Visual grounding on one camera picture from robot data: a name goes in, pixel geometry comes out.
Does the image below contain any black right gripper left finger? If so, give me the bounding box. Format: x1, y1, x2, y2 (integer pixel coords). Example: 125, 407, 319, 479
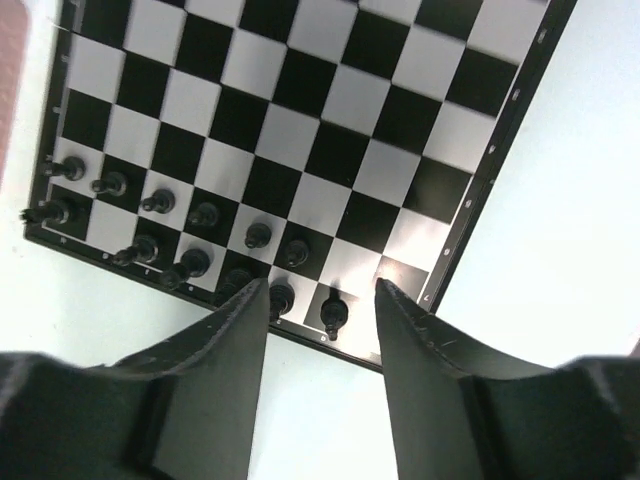
1, 279, 269, 479

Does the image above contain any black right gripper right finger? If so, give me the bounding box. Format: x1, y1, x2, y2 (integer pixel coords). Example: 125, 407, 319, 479
375, 279, 639, 479

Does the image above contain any black chess piece twelfth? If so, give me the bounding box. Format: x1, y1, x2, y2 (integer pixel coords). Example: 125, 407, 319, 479
213, 268, 253, 307

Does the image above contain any black chess bishop piece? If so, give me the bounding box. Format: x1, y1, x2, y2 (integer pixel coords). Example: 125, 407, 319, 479
269, 283, 295, 322

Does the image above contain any black chess pawn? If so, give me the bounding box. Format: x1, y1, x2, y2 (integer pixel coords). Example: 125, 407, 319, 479
284, 239, 310, 268
244, 222, 272, 250
159, 248, 211, 290

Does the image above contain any black chess piece eleventh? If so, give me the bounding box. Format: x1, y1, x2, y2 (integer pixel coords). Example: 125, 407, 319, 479
320, 297, 349, 341

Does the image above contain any pink plastic tray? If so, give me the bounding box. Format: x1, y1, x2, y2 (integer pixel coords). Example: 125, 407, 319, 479
0, 0, 31, 175

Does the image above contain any black silver chessboard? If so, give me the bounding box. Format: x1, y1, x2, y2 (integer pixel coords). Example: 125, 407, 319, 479
23, 1, 575, 370

